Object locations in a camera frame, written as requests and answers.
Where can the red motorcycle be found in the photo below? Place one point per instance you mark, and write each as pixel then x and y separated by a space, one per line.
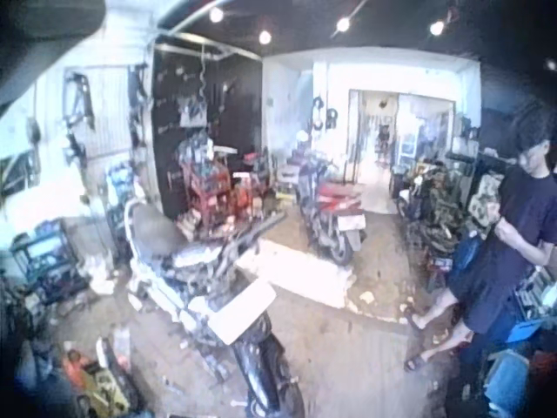
pixel 333 209

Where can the red tool cart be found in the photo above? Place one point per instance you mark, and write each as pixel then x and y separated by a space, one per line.
pixel 209 183

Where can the white motorcycle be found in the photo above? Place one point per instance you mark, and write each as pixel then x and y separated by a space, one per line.
pixel 196 261

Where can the black pegboard with tools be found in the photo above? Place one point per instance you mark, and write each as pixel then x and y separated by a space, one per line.
pixel 204 109

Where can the dark green motorcycle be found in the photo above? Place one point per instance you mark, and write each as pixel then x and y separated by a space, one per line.
pixel 431 204

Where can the ceiling spot light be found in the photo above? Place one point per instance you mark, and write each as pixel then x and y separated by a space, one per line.
pixel 436 28
pixel 216 15
pixel 264 37
pixel 343 24

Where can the camouflage bag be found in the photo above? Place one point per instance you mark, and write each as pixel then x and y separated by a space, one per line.
pixel 483 200

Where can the white plastic bottle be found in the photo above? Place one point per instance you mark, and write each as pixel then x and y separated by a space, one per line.
pixel 104 352

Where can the orange tool case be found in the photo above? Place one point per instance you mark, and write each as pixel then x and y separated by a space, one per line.
pixel 82 374

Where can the blue tool tray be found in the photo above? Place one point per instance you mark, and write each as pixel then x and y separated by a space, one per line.
pixel 528 331

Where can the wall-hung motorcycle frame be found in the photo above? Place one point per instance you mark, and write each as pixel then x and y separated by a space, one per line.
pixel 78 102

